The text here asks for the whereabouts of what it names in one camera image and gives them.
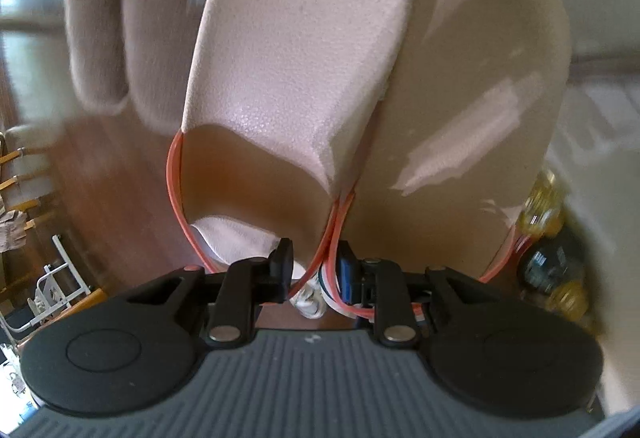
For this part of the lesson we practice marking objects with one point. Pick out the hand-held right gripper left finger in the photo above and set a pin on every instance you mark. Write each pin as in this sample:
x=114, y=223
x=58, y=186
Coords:
x=281, y=270

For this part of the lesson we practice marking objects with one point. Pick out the striped slide sandal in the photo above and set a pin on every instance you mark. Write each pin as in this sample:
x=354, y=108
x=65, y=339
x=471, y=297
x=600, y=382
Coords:
x=475, y=92
x=295, y=42

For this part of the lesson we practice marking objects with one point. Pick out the yellow red-label bottle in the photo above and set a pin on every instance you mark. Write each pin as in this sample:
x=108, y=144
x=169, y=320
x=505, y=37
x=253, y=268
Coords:
x=570, y=305

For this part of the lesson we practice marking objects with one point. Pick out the yellow oil bottle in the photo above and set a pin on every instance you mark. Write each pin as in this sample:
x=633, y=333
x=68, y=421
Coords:
x=542, y=213

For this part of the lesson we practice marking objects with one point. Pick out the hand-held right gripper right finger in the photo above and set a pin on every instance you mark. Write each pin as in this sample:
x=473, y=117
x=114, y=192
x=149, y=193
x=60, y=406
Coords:
x=348, y=280

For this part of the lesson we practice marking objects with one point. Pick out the white step stool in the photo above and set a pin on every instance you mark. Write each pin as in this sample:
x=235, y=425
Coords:
x=55, y=288

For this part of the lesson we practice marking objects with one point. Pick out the dark red-label bottle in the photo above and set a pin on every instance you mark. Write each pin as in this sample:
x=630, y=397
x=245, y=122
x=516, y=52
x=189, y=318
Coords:
x=550, y=268

